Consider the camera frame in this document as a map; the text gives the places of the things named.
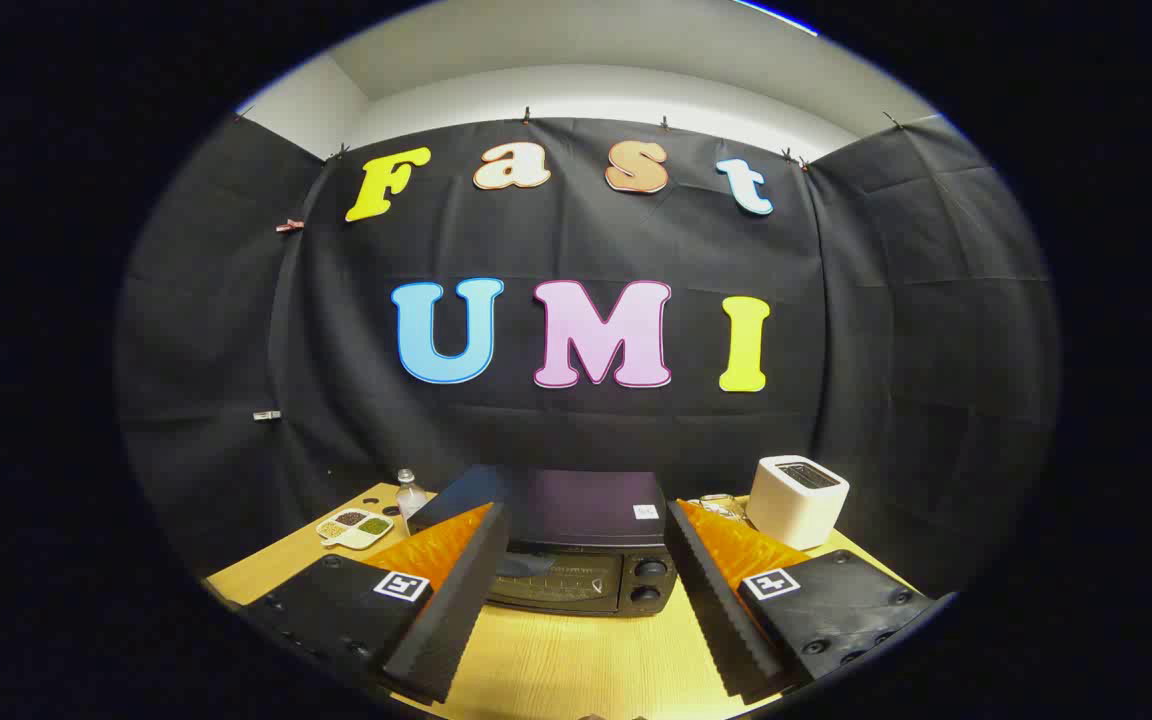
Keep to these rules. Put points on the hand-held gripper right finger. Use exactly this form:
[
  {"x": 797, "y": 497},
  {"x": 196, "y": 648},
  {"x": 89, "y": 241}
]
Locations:
[{"x": 711, "y": 600}]

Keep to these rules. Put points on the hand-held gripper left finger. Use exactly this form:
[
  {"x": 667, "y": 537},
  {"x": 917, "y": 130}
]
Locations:
[{"x": 461, "y": 600}]

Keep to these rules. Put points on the black toaster oven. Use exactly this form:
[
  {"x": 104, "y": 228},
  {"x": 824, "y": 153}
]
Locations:
[{"x": 576, "y": 505}]

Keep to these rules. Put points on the white toaster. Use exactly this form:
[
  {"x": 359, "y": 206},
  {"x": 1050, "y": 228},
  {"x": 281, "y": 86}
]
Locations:
[{"x": 796, "y": 510}]

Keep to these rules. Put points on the small clear bottle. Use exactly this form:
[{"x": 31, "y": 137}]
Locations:
[{"x": 410, "y": 497}]

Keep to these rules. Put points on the white divided spice dish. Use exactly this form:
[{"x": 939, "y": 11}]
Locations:
[{"x": 356, "y": 530}]

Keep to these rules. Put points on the black backdrop cloth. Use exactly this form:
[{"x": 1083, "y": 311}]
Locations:
[{"x": 586, "y": 240}]

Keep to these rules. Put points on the pink clothespin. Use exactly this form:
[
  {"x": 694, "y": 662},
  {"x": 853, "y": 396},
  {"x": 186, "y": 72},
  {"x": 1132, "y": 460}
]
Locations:
[{"x": 290, "y": 225}]

